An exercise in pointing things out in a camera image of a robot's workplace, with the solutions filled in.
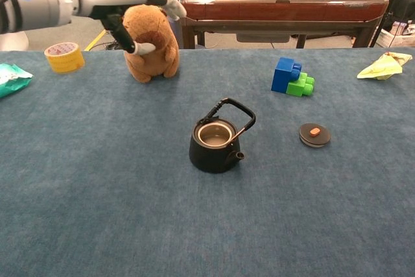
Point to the green building block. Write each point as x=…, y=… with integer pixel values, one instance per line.
x=300, y=87

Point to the black equipment case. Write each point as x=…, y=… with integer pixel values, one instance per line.
x=403, y=7

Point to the blue table mat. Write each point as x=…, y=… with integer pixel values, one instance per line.
x=129, y=209

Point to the black disc orange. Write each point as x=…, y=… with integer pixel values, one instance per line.
x=308, y=137

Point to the black teapot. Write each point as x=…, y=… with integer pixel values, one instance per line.
x=210, y=160

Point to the yellow snack packet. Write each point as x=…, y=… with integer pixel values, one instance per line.
x=382, y=69

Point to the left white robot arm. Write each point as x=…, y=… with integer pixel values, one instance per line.
x=39, y=1

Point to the brown capybara plush toy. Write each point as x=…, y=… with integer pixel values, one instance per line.
x=152, y=63

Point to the wooden mahjong table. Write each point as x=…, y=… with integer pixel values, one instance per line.
x=275, y=9

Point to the blue building block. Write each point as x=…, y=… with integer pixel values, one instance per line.
x=280, y=77

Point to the teal wet wipes pack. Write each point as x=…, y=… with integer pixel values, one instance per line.
x=13, y=82

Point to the yellow tape roll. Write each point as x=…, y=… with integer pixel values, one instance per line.
x=65, y=63

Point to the black tripod stand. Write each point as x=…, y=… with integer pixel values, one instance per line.
x=389, y=6

